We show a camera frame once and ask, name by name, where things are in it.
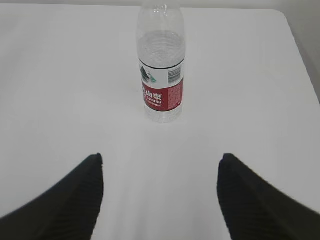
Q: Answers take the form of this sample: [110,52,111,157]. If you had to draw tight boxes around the Nongfu Spring water bottle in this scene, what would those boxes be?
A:
[136,0,186,123]

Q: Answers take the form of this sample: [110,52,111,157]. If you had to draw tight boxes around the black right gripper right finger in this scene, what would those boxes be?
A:
[216,153,320,240]

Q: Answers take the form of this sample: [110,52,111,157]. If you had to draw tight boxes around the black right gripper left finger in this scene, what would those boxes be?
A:
[0,153,104,240]

